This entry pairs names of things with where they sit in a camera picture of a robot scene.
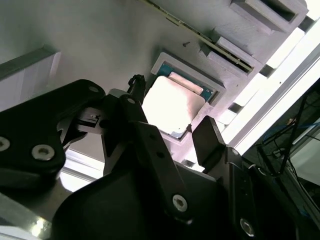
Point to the silver CPU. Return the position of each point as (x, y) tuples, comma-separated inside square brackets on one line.
[(172, 105)]

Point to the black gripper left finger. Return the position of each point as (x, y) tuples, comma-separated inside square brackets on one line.
[(30, 125)]

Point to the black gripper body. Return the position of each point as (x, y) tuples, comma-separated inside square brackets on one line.
[(112, 212)]

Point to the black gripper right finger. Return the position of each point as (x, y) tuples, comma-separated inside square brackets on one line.
[(208, 145)]

